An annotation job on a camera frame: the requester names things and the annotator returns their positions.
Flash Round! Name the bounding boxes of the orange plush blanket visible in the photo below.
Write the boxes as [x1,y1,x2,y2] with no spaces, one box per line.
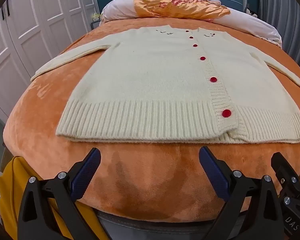
[2,17,300,223]

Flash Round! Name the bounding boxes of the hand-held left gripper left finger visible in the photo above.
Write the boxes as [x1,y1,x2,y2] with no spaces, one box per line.
[17,147,110,240]

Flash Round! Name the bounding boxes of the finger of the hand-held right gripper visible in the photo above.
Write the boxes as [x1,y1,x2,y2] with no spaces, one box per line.
[271,152,300,236]

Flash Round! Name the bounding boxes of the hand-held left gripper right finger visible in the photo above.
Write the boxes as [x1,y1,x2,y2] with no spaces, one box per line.
[199,146,290,240]

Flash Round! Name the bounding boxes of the white pillow orange floral cover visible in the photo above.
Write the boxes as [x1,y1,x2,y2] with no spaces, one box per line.
[99,0,282,48]

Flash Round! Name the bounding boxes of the grey-blue curtain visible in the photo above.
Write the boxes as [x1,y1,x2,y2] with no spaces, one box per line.
[259,2,300,77]

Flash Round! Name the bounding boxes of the white nightstand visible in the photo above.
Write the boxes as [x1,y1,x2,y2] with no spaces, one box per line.
[90,12,102,32]

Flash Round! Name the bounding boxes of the yellow cloth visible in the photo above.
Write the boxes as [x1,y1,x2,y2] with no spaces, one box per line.
[0,156,109,240]

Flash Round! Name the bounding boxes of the grey bed base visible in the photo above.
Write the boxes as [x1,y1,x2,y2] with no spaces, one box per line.
[95,209,250,240]

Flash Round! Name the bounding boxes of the cream knit cardigan red buttons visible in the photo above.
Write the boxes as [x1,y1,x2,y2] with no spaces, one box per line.
[30,25,300,144]

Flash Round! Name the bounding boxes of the orange floral satin pillow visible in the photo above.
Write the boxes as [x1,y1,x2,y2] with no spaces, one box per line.
[132,0,231,22]

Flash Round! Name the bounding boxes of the white panelled wardrobe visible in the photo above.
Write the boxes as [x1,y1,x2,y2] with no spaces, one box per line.
[0,0,100,120]

